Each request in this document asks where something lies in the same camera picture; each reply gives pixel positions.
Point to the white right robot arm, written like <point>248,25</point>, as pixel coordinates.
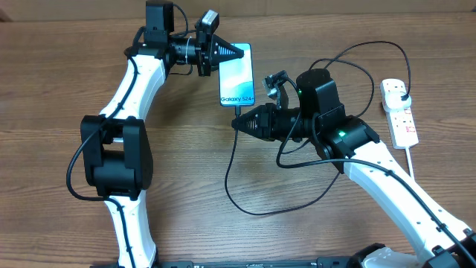
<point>438,238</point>

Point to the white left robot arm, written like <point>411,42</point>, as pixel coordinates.
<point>115,149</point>

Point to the Galaxy S24+ smartphone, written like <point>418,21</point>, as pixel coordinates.
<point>236,79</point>

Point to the white charger plug adapter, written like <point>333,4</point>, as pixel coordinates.
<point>395,101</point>

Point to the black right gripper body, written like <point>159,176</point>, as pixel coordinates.
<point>282,126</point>

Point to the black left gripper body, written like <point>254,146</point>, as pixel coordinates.
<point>202,46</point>

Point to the white power strip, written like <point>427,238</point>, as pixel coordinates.
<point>402,128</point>

